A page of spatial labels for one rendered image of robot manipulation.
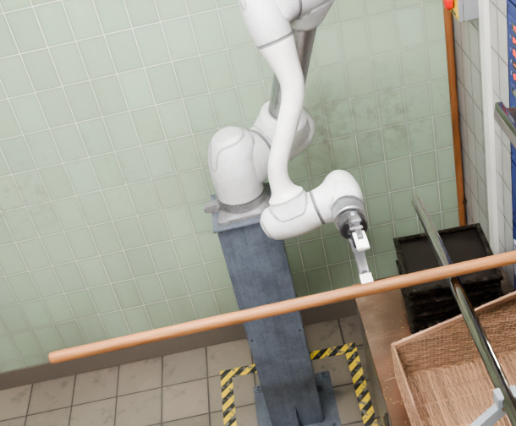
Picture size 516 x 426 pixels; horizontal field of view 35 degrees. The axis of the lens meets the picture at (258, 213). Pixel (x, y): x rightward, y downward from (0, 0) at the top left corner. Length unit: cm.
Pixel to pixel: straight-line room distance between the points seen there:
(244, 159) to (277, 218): 33
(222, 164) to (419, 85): 93
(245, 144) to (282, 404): 110
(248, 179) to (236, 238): 21
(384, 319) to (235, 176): 71
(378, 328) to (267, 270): 41
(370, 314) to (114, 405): 130
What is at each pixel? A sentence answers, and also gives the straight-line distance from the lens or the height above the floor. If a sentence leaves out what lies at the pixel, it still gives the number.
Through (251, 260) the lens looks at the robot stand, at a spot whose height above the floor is 85.
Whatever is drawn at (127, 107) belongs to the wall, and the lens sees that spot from 303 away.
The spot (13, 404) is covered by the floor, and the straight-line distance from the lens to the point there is 384.
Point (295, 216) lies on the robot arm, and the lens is 224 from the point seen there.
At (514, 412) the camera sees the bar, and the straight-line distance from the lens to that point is 171.
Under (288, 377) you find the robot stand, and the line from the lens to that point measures 306.
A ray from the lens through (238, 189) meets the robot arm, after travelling 255.
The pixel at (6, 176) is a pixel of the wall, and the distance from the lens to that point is 323.
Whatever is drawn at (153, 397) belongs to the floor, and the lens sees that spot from 357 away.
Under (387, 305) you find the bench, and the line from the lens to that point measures 283.
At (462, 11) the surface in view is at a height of 145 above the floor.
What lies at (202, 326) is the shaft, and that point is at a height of 120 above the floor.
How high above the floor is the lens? 248
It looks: 34 degrees down
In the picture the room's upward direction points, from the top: 14 degrees counter-clockwise
